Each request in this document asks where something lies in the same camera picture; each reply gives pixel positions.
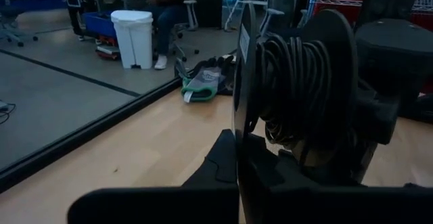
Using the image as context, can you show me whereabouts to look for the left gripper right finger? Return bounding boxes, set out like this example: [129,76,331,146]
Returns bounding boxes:
[240,134,365,224]

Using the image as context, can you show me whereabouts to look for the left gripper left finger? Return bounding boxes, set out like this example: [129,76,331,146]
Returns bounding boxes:
[181,129,240,188]

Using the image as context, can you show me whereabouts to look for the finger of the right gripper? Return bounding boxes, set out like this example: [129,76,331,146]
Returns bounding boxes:
[351,81,402,145]
[304,141,378,185]

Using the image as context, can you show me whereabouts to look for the black cord spool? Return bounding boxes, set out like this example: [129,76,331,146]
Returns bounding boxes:
[231,1,359,184]

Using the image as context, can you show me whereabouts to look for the green circuit board device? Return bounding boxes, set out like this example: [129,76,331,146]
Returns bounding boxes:
[181,66,226,103]

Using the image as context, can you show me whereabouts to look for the black work glove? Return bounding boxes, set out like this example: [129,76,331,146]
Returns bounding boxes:
[192,55,237,96]

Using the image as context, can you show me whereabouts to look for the office chair base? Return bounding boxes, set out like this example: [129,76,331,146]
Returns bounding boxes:
[170,0,200,62]

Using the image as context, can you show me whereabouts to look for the white trash bin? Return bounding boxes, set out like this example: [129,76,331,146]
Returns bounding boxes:
[110,9,154,70]

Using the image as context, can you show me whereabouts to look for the black pillar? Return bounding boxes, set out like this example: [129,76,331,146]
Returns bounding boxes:
[194,0,224,28]

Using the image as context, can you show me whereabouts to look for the white whiteboard stand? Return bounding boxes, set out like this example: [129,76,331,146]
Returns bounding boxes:
[223,0,268,32]

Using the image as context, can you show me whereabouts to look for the blue cart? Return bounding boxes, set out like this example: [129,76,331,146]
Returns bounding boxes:
[83,10,118,39]

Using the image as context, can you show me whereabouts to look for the grey office chair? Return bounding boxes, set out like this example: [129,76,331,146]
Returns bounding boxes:
[0,0,39,47]

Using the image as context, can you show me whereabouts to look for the black aluminium table frame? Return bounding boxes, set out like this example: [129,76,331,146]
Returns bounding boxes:
[0,76,183,193]

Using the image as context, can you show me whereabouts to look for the black floor cable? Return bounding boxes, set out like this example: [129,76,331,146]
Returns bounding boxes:
[0,100,17,125]

